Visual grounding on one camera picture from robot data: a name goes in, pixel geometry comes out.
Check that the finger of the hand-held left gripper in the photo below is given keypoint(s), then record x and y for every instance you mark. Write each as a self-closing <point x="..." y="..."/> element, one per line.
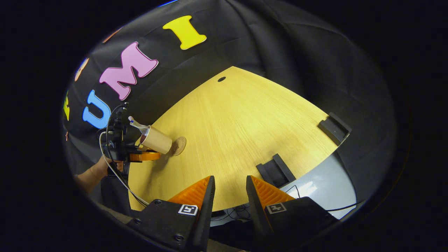
<point x="145" y="156"/>

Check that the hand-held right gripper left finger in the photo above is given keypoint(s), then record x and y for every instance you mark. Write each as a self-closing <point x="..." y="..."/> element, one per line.
<point x="206" y="210"/>

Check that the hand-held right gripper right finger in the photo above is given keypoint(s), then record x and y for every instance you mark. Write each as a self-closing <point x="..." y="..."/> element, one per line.
<point x="257" y="210"/>

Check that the white toothpaste tube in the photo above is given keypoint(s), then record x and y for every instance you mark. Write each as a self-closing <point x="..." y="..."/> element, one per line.
<point x="138" y="125"/>

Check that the beige cup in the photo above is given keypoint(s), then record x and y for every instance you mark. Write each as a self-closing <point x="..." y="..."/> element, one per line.
<point x="159" y="140"/>

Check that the round cork coaster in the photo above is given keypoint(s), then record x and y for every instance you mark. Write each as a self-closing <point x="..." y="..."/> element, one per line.
<point x="179" y="146"/>

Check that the wooden desktop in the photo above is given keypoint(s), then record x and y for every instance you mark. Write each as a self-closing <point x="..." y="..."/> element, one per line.
<point x="238" y="140"/>

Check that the black backdrop cloth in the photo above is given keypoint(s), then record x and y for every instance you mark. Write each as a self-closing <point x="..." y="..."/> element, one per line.
<point x="280" y="42"/>

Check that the black desk edge bracket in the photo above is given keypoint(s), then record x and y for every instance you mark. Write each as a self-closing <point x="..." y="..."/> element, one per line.
<point x="276" y="171"/>
<point x="334" y="128"/>

